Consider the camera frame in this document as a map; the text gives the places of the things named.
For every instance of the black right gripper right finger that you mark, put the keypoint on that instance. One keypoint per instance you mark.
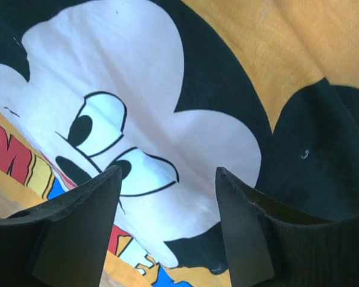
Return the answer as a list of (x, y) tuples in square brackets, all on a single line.
[(268, 243)]

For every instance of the yellow pillowcase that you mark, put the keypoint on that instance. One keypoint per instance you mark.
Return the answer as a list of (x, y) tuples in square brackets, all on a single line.
[(169, 91)]

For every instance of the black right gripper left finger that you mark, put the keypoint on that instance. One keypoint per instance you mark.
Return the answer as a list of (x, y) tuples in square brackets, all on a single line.
[(63, 241)]

